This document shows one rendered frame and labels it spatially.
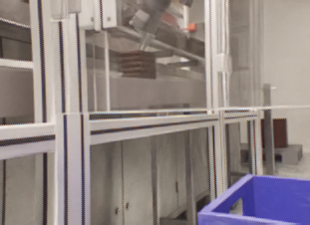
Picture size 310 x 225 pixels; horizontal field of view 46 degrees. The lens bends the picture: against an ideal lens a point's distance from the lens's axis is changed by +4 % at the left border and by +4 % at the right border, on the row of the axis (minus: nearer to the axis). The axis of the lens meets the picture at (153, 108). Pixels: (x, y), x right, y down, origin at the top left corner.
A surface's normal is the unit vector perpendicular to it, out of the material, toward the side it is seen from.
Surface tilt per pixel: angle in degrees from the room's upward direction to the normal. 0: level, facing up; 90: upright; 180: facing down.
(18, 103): 90
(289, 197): 90
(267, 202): 90
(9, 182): 90
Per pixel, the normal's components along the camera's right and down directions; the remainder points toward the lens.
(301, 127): -0.44, 0.00
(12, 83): 0.90, -0.03
